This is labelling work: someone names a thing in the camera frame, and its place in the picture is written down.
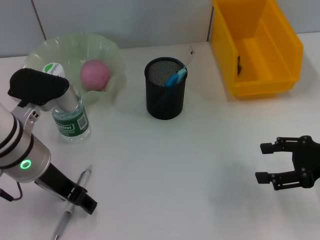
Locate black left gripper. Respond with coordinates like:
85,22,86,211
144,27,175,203
34,163,99,216

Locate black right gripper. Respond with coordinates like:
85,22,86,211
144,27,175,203
254,135,320,192

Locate clear green-label water bottle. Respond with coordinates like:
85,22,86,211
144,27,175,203
41,62,92,145

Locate green plastic wrapper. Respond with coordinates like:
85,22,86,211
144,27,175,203
235,55,245,76

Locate blue scissors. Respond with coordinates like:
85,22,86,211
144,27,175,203
159,68,188,107

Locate pink peach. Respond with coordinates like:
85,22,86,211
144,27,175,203
79,59,111,92

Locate transparent plastic ruler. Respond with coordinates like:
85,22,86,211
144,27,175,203
183,44,196,69

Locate grey clear pen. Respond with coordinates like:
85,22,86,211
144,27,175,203
51,164,93,240

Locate black mesh pen cup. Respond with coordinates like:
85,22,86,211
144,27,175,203
144,57,188,121

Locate pale green glass fruit bowl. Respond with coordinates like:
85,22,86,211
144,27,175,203
21,31,128,105

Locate yellow plastic bin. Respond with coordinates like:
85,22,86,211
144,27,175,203
211,0,305,101

